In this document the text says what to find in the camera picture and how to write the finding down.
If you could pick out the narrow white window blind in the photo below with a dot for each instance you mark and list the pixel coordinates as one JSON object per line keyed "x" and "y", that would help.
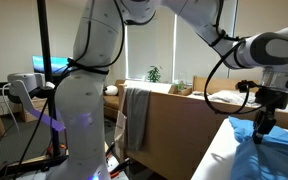
{"x": 142, "y": 53}

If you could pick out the wooden bed footboard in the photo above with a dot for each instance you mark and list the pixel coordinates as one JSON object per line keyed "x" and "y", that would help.
{"x": 184, "y": 126}

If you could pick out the round white cushion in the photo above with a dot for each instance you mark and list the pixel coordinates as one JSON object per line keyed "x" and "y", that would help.
{"x": 111, "y": 90}

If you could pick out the black red clamp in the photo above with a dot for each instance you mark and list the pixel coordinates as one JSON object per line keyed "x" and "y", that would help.
{"x": 120, "y": 165}

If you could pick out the brown couch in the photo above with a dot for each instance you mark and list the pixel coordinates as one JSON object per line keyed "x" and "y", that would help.
{"x": 112, "y": 103}

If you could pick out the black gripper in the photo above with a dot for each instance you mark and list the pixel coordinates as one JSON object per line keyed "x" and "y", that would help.
{"x": 272, "y": 99}

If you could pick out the white crumpled duvet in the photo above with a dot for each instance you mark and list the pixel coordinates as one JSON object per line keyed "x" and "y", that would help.
{"x": 230, "y": 97}

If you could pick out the green potted plant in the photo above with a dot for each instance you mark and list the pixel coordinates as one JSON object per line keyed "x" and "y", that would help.
{"x": 154, "y": 75}

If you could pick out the white hanging tote bag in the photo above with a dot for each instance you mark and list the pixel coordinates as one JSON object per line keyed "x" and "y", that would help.
{"x": 120, "y": 130}

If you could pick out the brown cardboard box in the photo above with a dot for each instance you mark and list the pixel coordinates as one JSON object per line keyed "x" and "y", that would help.
{"x": 25, "y": 115}

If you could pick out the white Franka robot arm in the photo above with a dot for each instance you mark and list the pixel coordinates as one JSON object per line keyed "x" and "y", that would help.
{"x": 80, "y": 110}

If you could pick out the white desk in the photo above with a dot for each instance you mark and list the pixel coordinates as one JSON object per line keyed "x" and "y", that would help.
{"x": 214, "y": 156}

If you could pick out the small wooden tray box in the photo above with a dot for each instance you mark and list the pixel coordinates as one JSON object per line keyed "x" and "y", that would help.
{"x": 185, "y": 91}

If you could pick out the grey towel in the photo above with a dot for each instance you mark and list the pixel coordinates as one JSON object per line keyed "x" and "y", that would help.
{"x": 137, "y": 116}

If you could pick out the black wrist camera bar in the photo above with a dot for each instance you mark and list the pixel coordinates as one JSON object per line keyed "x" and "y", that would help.
{"x": 247, "y": 86}

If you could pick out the black tripod pole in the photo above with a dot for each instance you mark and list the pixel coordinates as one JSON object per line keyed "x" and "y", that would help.
{"x": 44, "y": 40}

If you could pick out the green bottle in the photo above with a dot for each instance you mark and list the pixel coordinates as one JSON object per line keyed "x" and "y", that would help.
{"x": 180, "y": 85}

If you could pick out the blue shirt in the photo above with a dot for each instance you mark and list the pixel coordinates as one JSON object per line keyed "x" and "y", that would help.
{"x": 277, "y": 160}

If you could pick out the grey white camera mount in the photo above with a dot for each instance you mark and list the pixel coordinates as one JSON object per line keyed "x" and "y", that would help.
{"x": 24, "y": 81}

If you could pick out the black robot cart frame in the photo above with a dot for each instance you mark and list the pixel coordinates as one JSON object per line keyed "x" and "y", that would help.
{"x": 34, "y": 165}

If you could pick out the glowing blue computer monitor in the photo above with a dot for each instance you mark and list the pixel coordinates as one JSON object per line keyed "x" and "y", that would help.
{"x": 59, "y": 63}

